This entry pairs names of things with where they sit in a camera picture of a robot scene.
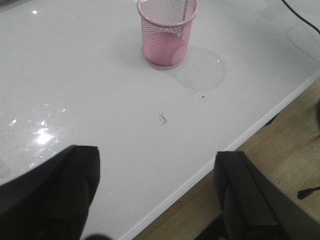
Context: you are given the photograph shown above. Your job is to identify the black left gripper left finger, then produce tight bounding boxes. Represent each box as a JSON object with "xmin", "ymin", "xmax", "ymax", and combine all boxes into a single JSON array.
[{"xmin": 0, "ymin": 145, "xmax": 100, "ymax": 240}]

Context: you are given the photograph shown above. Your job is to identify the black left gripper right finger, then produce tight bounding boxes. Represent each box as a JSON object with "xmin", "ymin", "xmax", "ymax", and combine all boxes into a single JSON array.
[{"xmin": 213, "ymin": 151, "xmax": 320, "ymax": 240}]

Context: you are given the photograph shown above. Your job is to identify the pink mesh pen holder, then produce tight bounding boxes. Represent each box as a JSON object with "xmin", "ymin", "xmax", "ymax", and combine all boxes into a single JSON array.
[{"xmin": 136, "ymin": 0, "xmax": 199, "ymax": 69}]

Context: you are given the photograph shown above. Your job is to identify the black cable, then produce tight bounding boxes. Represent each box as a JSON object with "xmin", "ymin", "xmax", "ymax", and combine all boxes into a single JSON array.
[{"xmin": 281, "ymin": 0, "xmax": 320, "ymax": 34}]

